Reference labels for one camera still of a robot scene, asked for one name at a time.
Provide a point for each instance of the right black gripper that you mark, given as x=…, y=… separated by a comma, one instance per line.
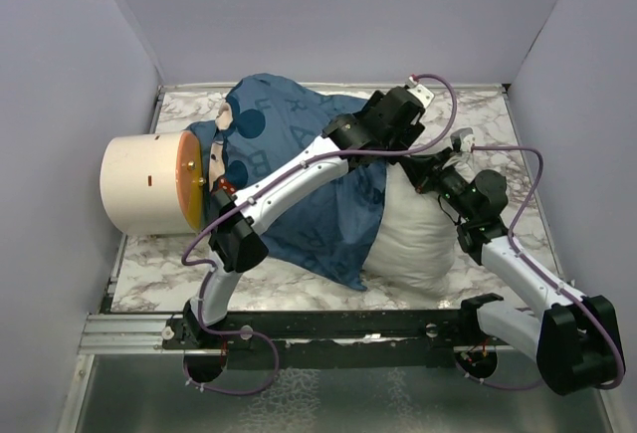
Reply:
x=424, y=171

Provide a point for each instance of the white pillow with red logo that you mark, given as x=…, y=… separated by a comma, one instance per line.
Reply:
x=414, y=249

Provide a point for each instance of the blue lettered pillowcase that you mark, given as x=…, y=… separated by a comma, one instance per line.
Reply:
x=329, y=232

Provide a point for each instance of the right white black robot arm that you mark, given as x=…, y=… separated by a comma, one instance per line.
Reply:
x=573, y=338

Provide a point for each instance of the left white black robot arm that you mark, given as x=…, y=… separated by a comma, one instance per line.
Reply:
x=384, y=129

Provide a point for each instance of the cream cylinder with orange lid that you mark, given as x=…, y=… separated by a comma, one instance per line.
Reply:
x=152, y=184

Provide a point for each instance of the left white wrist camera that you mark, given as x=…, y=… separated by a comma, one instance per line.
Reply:
x=419, y=91

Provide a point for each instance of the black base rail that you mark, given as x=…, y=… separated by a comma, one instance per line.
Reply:
x=320, y=339

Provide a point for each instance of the aluminium frame rail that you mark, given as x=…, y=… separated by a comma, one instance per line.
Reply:
x=124, y=334

